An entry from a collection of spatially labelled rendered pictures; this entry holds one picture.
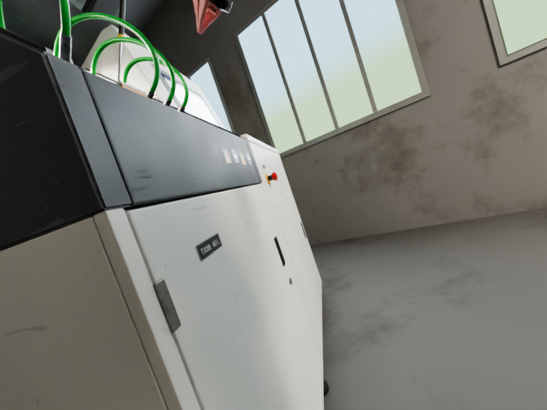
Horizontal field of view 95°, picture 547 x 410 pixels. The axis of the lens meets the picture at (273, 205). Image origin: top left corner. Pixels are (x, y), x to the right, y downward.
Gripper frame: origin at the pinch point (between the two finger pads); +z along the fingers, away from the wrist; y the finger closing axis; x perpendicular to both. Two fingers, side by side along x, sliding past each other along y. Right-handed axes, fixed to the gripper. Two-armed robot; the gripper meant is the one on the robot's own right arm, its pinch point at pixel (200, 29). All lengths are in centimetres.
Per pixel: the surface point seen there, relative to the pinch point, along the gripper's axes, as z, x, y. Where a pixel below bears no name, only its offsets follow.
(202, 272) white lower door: 33, 35, -43
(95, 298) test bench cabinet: 32, 48, -39
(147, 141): 18.7, 36.2, -28.8
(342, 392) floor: 84, -12, -88
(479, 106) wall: -46, -177, -100
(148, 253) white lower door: 27, 44, -40
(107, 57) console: 21, -12, 51
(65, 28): 11.6, 28.9, 3.4
